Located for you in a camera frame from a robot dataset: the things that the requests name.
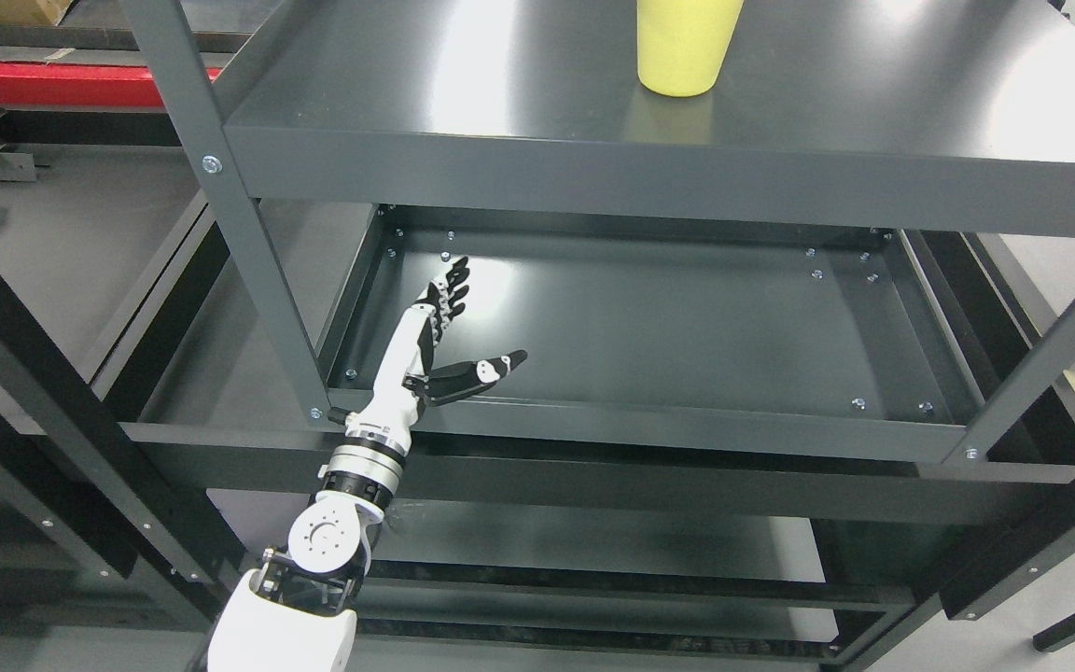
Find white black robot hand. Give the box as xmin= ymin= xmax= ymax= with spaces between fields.
xmin=344 ymin=256 xmax=528 ymax=445

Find yellow plastic cup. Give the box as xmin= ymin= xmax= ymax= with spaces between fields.
xmin=636 ymin=1 xmax=743 ymax=98

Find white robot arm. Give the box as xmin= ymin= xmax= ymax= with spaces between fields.
xmin=204 ymin=412 xmax=415 ymax=671

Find dark grey metal shelf rack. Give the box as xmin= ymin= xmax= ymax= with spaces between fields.
xmin=0 ymin=1 xmax=1075 ymax=671

